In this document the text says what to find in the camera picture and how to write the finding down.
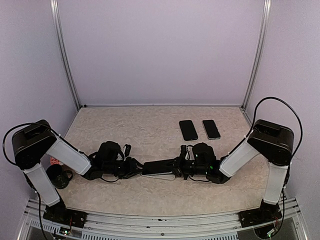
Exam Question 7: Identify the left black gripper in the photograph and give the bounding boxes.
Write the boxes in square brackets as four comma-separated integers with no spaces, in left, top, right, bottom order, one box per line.
[103,156,147,180]

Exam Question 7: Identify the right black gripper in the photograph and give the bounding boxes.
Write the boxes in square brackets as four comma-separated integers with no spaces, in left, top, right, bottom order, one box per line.
[162,153,209,180]

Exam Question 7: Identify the black phone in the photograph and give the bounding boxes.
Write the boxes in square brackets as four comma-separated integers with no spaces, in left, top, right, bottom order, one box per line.
[141,159,176,176]

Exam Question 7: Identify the clear plain phone case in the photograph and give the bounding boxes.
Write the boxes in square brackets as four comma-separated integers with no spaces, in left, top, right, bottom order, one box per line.
[140,172,176,181]

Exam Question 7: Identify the black phone case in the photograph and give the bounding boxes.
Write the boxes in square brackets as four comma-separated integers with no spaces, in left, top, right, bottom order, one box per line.
[179,120,198,141]

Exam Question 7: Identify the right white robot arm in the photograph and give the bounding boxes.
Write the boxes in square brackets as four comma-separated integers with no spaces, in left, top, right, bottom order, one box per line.
[144,106,269,216]

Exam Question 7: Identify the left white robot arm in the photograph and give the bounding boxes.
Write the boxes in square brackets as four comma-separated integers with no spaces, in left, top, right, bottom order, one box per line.
[2,119,143,223]

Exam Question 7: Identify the dark green mug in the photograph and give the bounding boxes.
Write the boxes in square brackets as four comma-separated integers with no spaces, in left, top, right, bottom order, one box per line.
[46,164,73,190]

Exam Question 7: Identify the red white patterned bowl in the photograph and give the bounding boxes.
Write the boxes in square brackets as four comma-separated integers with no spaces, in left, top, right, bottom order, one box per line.
[49,157,63,166]

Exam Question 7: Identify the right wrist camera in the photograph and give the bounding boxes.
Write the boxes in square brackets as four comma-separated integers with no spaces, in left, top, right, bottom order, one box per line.
[180,144,194,161]

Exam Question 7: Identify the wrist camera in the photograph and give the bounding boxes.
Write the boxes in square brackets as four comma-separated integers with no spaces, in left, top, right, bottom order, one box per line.
[123,144,132,158]
[180,144,194,161]

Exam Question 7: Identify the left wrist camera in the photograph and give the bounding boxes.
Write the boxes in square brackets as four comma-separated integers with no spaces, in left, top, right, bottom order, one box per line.
[123,144,132,158]

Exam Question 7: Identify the front aluminium rail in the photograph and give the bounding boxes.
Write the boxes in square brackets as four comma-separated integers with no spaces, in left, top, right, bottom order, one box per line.
[18,199,301,240]

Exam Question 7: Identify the left aluminium frame post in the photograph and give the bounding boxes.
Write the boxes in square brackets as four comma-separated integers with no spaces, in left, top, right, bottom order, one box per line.
[50,0,82,111]

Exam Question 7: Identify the aluminium frame post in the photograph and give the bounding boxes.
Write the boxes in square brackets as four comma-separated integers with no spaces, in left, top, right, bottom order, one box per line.
[241,0,272,111]
[50,0,82,111]

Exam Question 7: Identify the right aluminium frame post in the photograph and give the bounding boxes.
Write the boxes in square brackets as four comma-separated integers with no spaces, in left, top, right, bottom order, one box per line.
[241,0,272,111]

